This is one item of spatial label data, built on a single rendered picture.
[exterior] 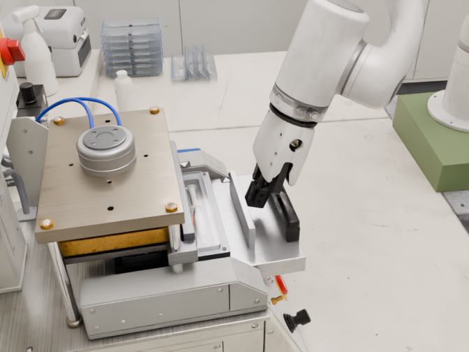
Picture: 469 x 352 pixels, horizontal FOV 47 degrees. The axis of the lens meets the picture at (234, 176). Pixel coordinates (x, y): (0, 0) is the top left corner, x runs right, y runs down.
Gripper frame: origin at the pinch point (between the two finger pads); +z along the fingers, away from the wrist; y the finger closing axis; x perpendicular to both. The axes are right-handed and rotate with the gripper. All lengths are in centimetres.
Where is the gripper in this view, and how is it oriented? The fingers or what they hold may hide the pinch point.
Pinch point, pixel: (257, 194)
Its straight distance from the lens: 85.4
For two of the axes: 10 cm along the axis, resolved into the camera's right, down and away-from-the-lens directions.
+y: -2.0, -5.8, 7.9
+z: -3.2, 8.0, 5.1
